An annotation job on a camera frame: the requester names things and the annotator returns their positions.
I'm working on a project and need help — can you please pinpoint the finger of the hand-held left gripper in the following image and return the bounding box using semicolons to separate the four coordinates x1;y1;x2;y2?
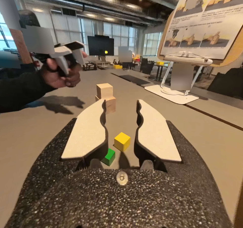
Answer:
50;46;73;75
61;41;85;66

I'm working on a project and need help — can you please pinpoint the wooden clipboard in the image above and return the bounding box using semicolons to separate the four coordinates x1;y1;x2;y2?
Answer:
157;0;243;67

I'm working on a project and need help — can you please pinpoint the green cube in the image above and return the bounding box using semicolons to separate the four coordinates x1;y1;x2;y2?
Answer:
100;148;116;166

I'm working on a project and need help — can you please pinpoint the dark wooden table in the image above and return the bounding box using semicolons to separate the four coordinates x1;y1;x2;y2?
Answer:
85;60;112;71

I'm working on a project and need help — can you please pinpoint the printed instruction sheet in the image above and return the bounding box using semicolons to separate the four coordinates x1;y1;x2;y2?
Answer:
160;0;243;60

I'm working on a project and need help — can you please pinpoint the person's left hand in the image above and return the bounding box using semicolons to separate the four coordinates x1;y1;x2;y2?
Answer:
40;51;88;88

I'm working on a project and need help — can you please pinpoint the black monitor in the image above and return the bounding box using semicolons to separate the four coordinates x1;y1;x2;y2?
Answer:
87;35;115;63

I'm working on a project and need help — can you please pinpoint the large wooden cube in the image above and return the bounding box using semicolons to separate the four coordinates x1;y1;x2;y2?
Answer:
95;95;116;115

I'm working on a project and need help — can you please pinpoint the black chair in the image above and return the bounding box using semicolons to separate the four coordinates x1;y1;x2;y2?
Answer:
140;58;155;75

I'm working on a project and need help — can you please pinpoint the yellow cube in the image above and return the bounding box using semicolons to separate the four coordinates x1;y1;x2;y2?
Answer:
114;132;131;152

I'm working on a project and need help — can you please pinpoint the black table mat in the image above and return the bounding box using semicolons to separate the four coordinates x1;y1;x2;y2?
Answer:
118;74;151;86

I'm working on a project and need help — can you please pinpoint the small wooden cube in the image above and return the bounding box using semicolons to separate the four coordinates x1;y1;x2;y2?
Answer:
96;83;114;100

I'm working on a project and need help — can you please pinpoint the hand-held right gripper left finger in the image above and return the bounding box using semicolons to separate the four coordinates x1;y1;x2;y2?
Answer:
61;99;109;160

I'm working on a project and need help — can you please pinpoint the person's left forearm black sleeve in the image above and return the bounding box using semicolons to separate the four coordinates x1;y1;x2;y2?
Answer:
0;63;58;114

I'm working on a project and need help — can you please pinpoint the dark chair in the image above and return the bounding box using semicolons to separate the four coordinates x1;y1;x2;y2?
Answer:
207;67;243;98

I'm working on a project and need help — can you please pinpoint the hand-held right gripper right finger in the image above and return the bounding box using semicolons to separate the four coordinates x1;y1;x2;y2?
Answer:
134;99;183;163

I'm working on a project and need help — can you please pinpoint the black-legged side table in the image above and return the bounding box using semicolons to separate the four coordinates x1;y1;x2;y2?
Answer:
153;63;172;81

